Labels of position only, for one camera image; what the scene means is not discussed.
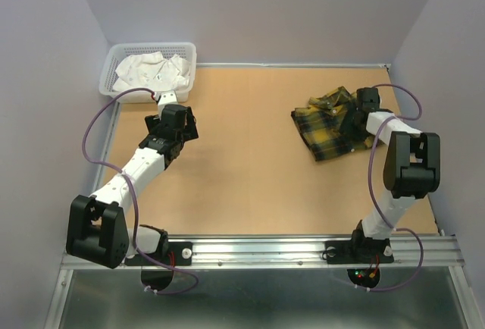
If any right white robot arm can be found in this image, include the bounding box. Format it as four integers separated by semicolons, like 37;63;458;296
349;86;440;262

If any white perforated plastic basket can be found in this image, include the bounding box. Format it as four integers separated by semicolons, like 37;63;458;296
99;42;196;103

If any yellow plaid long sleeve shirt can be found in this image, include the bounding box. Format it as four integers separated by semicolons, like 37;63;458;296
291;86;374;161

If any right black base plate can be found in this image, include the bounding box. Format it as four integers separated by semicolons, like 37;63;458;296
322;240;394;265

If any aluminium mounting rail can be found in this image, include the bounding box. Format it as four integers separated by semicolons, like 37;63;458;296
61;234;465;271

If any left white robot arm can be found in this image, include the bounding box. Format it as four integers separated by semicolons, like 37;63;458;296
66;104;199;268

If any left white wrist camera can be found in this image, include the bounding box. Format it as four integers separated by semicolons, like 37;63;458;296
152;90;178;118

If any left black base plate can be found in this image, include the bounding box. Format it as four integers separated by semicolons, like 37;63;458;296
124;240;192;266

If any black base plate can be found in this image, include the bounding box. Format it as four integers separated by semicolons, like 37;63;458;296
124;240;192;266
322;240;394;265

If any white long sleeve shirt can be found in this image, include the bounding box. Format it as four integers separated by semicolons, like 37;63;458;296
113;52;191;92

